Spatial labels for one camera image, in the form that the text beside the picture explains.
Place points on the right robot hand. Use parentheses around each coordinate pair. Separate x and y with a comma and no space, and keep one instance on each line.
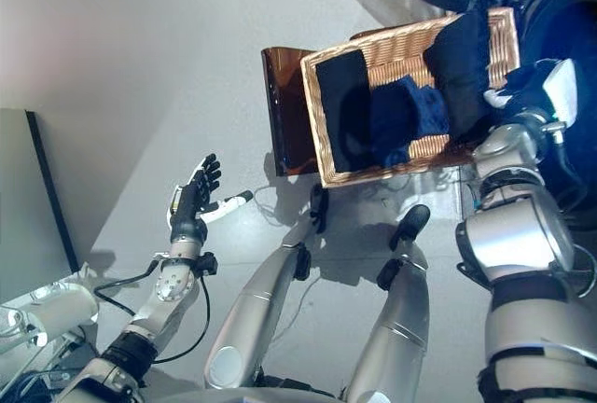
(559,90)

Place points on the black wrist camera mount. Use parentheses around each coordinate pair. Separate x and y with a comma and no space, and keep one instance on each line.
(209,264)

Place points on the black garment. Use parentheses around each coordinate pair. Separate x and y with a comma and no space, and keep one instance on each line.
(459,62)

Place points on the silver left robot leg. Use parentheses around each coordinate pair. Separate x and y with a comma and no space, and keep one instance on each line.
(261,305)

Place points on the blue knit garment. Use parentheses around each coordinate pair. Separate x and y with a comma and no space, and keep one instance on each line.
(410,114)

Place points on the black rectangular cloth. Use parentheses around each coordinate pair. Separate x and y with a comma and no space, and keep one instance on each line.
(340,109)

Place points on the white rounded equipment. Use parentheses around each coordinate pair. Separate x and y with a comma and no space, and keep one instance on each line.
(60,314)

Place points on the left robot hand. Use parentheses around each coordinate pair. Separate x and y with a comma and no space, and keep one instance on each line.
(191,207)

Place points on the brown glossy stool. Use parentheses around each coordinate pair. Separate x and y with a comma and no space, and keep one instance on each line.
(284,109)

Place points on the silver right robot leg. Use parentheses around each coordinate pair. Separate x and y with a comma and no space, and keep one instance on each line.
(401,328)

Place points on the rectangular wicker laundry basket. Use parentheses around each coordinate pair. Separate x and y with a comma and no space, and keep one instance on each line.
(396,48)

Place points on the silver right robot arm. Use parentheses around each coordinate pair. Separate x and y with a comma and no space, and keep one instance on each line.
(517,244)

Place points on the silver robot leg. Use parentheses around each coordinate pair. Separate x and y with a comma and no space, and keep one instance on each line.
(401,328)
(261,305)

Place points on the grey panel with black edge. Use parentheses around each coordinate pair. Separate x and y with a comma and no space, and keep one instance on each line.
(28,207)

